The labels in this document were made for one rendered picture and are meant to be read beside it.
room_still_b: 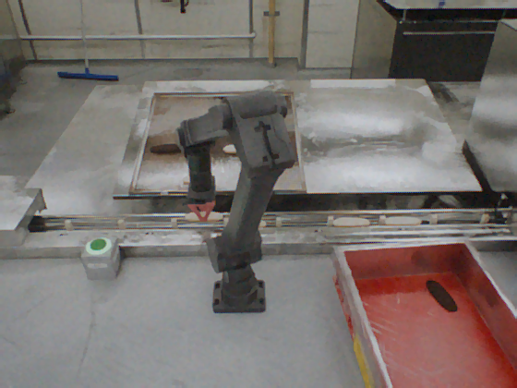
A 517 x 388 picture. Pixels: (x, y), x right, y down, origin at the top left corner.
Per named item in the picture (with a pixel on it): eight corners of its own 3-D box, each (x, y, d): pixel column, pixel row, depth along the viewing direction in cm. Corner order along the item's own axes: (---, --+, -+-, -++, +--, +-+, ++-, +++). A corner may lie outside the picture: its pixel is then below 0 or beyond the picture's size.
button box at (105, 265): (87, 290, 112) (77, 257, 106) (95, 267, 119) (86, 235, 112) (120, 289, 112) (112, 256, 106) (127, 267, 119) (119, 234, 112)
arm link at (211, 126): (224, 135, 68) (290, 122, 71) (217, 97, 67) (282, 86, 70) (174, 148, 108) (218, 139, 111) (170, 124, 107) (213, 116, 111)
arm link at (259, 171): (246, 163, 62) (311, 149, 65) (214, 90, 68) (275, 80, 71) (216, 280, 100) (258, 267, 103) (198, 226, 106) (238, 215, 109)
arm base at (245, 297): (212, 313, 102) (266, 312, 102) (210, 287, 97) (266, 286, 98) (214, 284, 109) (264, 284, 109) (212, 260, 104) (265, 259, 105)
